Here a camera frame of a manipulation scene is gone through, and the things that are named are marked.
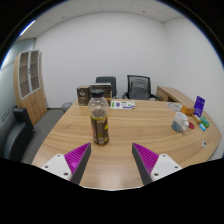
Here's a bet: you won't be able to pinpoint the black leather sofa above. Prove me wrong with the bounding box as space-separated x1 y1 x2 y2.
2 107 36 162

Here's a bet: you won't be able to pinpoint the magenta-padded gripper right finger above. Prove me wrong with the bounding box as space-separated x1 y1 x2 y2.
131 142 184 186

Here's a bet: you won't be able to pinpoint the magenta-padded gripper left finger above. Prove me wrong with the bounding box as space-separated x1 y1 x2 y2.
40 142 92 185

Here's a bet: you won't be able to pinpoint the green flat box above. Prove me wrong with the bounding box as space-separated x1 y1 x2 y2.
199 116 211 129

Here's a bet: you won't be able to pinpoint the small brown carton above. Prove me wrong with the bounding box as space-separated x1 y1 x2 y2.
76 84 92 107

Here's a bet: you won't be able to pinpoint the wooden cabinet with glass doors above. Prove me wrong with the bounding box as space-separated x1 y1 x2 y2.
13 49 48 126

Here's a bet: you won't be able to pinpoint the rectangular ceiling light panel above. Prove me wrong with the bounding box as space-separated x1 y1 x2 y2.
18 19 37 37

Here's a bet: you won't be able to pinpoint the mesh chair with grey back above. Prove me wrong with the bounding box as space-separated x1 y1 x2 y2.
121 74 162 102

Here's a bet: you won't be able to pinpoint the orange-brown cardboard box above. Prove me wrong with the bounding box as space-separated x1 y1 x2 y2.
180 104 196 117

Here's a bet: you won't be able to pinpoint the white and green leaflet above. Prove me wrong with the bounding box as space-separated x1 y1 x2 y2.
109 99 136 111

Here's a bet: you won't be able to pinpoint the small yellow box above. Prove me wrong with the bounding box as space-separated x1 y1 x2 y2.
192 114 203 125

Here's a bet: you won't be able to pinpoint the wooden side desk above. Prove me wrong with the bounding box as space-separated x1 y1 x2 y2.
155 85 188 104

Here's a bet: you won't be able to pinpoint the black office chair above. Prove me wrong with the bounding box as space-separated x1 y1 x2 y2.
95 76 118 100

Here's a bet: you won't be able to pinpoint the clear bottle with black cap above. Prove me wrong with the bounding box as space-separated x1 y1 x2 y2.
87 88 111 146

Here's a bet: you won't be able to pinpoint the grey waste bin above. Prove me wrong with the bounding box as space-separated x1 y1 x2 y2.
61 101 73 114

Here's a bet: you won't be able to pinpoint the white and grey mug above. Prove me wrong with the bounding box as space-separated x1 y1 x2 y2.
171 111 190 133

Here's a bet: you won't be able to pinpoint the purple standing pouch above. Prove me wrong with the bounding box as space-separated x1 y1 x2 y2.
193 95 206 118

